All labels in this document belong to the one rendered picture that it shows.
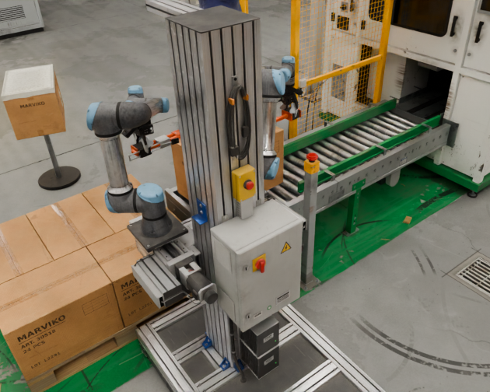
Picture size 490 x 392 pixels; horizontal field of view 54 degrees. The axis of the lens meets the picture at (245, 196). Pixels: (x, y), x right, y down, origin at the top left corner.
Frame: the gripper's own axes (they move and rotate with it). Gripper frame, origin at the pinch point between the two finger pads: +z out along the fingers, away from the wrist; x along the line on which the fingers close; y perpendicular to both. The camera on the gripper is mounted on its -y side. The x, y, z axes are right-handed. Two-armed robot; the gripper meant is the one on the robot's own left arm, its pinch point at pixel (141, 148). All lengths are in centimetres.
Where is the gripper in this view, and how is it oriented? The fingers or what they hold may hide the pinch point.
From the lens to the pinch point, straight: 270.4
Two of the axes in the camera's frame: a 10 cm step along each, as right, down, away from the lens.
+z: 0.2, 8.1, 5.8
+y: 7.6, -4.0, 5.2
